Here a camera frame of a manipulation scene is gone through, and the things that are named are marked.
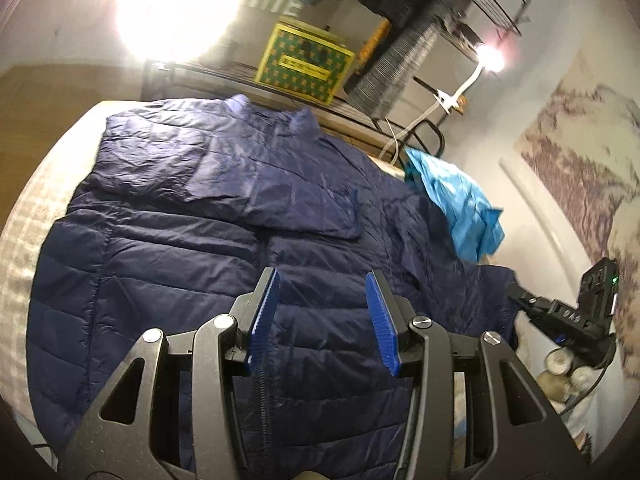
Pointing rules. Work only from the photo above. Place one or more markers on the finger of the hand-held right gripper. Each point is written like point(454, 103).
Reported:
point(527, 302)

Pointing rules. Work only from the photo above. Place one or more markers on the navy puffer jacket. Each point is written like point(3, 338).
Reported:
point(175, 240)

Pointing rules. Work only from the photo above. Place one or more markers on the yellow green patterned box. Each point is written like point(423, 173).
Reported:
point(300, 65)

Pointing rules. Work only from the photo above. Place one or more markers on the yellow orange hanging item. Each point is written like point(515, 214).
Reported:
point(375, 40)

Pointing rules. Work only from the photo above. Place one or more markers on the black metal clothes rack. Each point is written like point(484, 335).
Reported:
point(350, 106)

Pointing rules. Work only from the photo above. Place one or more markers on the person's right hand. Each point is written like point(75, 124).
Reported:
point(557, 362)

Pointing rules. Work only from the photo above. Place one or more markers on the white clamp lamp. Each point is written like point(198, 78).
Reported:
point(490, 57)

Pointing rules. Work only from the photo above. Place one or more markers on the light blue garment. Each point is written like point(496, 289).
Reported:
point(460, 205)

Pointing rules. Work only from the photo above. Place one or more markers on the bed with plaid sheet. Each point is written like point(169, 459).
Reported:
point(40, 195)

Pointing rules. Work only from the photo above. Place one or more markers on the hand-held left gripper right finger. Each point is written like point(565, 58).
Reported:
point(382, 330)

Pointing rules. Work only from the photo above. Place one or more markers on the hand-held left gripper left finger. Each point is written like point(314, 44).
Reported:
point(262, 320)

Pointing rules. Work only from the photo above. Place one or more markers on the grey ribbed hanging garment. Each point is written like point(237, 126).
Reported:
point(395, 65)

